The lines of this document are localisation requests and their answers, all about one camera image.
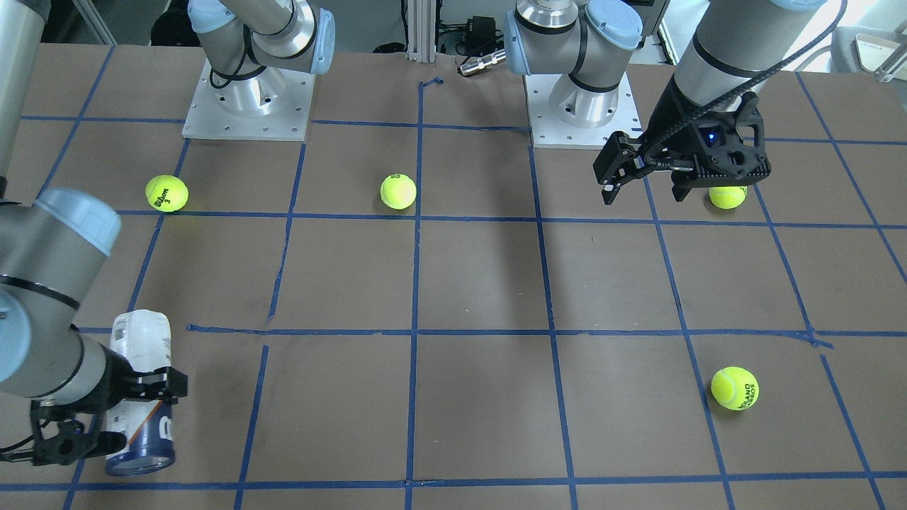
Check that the tennis ball front corner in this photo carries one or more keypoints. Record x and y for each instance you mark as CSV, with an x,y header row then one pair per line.
x,y
734,388

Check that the Wilson tennis ball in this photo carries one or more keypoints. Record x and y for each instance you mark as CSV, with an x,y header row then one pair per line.
x,y
166,193

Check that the centre tennis ball with print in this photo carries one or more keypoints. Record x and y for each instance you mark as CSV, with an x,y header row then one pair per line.
x,y
398,191

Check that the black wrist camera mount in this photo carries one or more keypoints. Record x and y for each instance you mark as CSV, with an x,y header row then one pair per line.
x,y
727,148

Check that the tennis ball near left gripper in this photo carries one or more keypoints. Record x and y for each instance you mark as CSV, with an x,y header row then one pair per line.
x,y
727,197

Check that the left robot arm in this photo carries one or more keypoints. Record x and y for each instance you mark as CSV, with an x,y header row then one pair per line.
x,y
735,47

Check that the silver metal cylinder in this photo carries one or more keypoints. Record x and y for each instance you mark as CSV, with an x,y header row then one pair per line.
x,y
473,65

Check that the aluminium frame post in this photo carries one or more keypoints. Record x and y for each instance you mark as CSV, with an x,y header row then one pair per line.
x,y
420,23

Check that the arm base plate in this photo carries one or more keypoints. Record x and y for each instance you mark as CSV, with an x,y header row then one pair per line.
x,y
274,106
565,116

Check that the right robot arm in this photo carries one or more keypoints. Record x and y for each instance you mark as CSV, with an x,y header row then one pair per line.
x,y
262,60

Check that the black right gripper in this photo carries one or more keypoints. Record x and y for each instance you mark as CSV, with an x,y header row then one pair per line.
x,y
115,379

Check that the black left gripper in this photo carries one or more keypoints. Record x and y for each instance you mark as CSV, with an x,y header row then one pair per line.
x,y
664,115

